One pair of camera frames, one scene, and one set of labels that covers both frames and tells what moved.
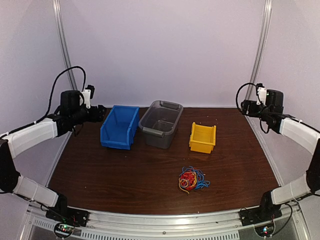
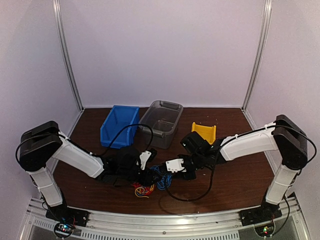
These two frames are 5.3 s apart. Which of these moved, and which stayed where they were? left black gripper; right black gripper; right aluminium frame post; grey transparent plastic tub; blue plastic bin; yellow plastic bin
Moved: left black gripper; right black gripper
Stayed: grey transparent plastic tub; right aluminium frame post; yellow plastic bin; blue plastic bin
